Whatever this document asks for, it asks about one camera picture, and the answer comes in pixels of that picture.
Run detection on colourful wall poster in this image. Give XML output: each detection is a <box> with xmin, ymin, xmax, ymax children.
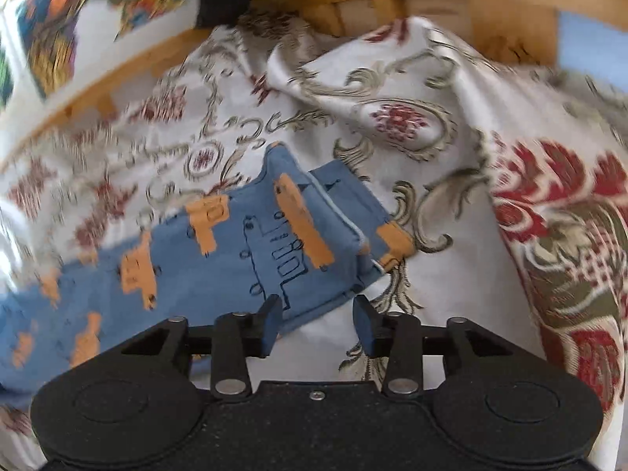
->
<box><xmin>1</xmin><ymin>0</ymin><xmax>186</xmax><ymax>108</ymax></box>

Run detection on blue pants with orange prints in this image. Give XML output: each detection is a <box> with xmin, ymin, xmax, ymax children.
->
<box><xmin>1</xmin><ymin>144</ymin><xmax>415</xmax><ymax>406</ymax></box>

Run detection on white floral bedspread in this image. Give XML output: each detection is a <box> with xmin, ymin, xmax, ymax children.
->
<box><xmin>1</xmin><ymin>15</ymin><xmax>627</xmax><ymax>470</ymax></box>

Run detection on wooden bed frame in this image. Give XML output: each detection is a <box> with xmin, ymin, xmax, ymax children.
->
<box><xmin>1</xmin><ymin>0</ymin><xmax>627</xmax><ymax>159</ymax></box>

